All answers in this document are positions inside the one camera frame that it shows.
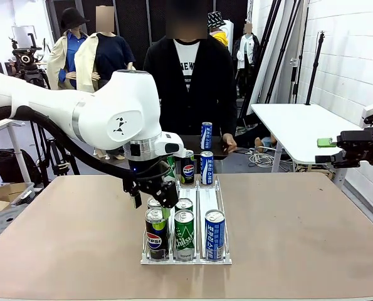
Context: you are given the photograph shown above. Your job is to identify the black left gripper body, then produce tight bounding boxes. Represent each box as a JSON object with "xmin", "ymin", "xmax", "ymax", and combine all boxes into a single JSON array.
[{"xmin": 122, "ymin": 156, "xmax": 175, "ymax": 196}]

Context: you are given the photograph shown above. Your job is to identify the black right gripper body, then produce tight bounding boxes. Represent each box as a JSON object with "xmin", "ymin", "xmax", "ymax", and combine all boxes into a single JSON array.
[{"xmin": 335, "ymin": 127, "xmax": 373, "ymax": 167}]

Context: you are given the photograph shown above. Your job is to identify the blue Pocari Sweat can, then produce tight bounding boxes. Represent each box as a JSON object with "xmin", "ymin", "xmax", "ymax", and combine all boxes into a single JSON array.
[
  {"xmin": 201, "ymin": 151, "xmax": 215, "ymax": 186},
  {"xmin": 200, "ymin": 122, "xmax": 213, "ymax": 151},
  {"xmin": 204, "ymin": 209, "xmax": 226, "ymax": 261}
]

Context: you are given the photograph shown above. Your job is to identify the person's left forearm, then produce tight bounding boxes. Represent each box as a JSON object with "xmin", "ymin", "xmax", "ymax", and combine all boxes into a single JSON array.
[{"xmin": 217, "ymin": 100, "xmax": 238, "ymax": 136}]

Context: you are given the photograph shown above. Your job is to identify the person in black cardigan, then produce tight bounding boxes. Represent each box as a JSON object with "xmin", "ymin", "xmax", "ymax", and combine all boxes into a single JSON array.
[{"xmin": 143, "ymin": 0, "xmax": 238, "ymax": 139}]

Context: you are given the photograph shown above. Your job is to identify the person's left hand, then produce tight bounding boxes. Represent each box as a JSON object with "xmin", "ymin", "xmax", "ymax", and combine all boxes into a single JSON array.
[{"xmin": 221, "ymin": 132, "xmax": 238, "ymax": 155}]

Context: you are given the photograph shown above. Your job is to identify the green Chilsung can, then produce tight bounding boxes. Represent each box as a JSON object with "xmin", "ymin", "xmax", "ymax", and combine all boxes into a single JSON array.
[
  {"xmin": 175, "ymin": 198, "xmax": 194, "ymax": 213},
  {"xmin": 174, "ymin": 209, "xmax": 196, "ymax": 261},
  {"xmin": 165, "ymin": 156, "xmax": 177, "ymax": 186}
]

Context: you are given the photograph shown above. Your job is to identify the large white side table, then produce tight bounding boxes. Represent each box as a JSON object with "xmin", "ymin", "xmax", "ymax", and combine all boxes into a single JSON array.
[{"xmin": 250, "ymin": 103, "xmax": 372, "ymax": 189}]

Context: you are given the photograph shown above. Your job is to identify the white clear can rack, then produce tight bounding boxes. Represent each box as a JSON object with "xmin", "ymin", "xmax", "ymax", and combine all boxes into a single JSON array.
[{"xmin": 140, "ymin": 175, "xmax": 233, "ymax": 266}]

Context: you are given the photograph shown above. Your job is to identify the black leaning poles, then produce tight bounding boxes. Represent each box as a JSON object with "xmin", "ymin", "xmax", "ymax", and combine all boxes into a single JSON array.
[{"xmin": 238, "ymin": 0, "xmax": 309, "ymax": 119}]

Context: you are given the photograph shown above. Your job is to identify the mannequin in white jacket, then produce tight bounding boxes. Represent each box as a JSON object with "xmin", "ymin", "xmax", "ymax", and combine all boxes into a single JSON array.
[{"xmin": 236, "ymin": 22, "xmax": 261, "ymax": 98}]

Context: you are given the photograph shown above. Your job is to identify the black backpack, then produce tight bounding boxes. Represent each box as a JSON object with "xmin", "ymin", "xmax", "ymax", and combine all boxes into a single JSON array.
[{"xmin": 0, "ymin": 149, "xmax": 43, "ymax": 186}]

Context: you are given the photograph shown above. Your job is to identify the mannequin in navy tee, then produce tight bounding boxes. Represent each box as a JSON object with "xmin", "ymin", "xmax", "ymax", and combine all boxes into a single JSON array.
[{"xmin": 75, "ymin": 5, "xmax": 137, "ymax": 161}]

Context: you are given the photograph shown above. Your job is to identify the brown cardboard box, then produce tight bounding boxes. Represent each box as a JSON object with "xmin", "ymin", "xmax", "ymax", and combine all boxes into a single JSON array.
[{"xmin": 0, "ymin": 182, "xmax": 36, "ymax": 205}]

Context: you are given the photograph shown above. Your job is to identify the grey round stand base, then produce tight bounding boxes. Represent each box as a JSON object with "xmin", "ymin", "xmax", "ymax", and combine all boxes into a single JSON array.
[{"xmin": 0, "ymin": 203, "xmax": 29, "ymax": 248}]

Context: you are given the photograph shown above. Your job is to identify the mannequin in yellow hoodie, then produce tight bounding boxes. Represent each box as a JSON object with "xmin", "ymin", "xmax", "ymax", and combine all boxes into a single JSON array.
[{"xmin": 208, "ymin": 11, "xmax": 231, "ymax": 48}]

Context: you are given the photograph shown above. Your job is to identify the mannequin in blue shirt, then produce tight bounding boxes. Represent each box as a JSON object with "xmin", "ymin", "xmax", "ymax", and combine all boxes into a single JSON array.
[{"xmin": 46, "ymin": 8, "xmax": 92, "ymax": 92}]

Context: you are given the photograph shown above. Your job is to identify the patterned bucket hat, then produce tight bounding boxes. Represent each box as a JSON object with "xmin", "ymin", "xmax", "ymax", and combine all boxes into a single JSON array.
[{"xmin": 207, "ymin": 11, "xmax": 223, "ymax": 29}]

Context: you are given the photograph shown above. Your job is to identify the black cloche hat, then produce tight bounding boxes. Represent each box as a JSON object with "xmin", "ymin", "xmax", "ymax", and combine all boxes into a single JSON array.
[{"xmin": 60, "ymin": 8, "xmax": 90, "ymax": 31}]

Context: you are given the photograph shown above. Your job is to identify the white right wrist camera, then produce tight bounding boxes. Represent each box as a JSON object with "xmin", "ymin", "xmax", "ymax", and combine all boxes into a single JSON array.
[{"xmin": 361, "ymin": 105, "xmax": 373, "ymax": 126}]

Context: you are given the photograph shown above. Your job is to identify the black left arm cable sleeve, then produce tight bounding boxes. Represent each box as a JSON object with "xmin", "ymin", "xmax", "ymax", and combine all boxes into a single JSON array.
[{"xmin": 0, "ymin": 105, "xmax": 172, "ymax": 189}]

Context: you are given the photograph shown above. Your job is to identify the white floor cable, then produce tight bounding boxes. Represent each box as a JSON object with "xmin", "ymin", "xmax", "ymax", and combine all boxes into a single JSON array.
[{"xmin": 248, "ymin": 145, "xmax": 278, "ymax": 169}]

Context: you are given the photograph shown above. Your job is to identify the black camera tripod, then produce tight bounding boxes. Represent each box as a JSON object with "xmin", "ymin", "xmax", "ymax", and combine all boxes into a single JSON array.
[{"xmin": 9, "ymin": 33, "xmax": 80, "ymax": 186}]

